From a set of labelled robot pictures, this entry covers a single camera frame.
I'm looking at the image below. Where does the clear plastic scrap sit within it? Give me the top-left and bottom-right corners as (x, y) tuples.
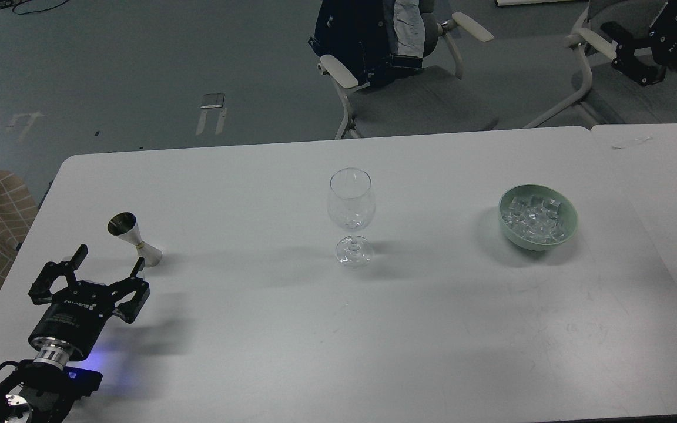
(611, 136), (653, 150)

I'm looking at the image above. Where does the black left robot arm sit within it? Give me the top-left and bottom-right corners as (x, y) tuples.
(0, 244), (150, 422)

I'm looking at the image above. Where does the clear wine glass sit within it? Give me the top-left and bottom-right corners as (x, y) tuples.
(327, 167), (376, 268)

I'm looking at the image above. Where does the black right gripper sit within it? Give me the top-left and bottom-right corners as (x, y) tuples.
(600, 1), (677, 86)

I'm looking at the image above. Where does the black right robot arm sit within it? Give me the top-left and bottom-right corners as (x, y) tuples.
(600, 1), (677, 86)

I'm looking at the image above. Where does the dark blue jacket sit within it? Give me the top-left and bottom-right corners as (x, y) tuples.
(308, 1), (436, 86)

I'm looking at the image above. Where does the steel cocktail jigger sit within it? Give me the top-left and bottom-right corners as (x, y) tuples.
(107, 211), (162, 267)

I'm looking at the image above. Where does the pile of ice cubes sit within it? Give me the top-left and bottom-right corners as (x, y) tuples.
(501, 195), (567, 244)

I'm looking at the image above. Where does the grey office chair with jacket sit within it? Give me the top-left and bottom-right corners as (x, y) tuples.
(317, 11), (498, 139)

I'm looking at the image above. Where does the grey office chair right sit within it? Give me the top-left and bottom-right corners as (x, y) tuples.
(528, 1), (677, 128)

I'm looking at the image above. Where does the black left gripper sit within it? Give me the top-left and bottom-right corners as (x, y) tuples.
(28, 244), (150, 362)

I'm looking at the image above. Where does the green bowl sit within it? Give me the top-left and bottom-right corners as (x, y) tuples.
(498, 184), (579, 251)

